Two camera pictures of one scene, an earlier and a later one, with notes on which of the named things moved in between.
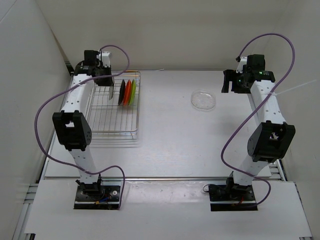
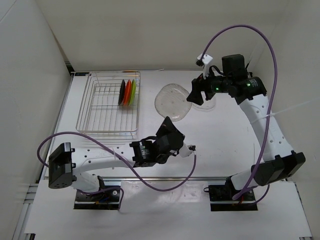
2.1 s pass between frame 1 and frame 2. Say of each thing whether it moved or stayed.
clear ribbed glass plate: moved
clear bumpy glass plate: stayed
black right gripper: moved
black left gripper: moved
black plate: stayed
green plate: stayed
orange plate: stayed
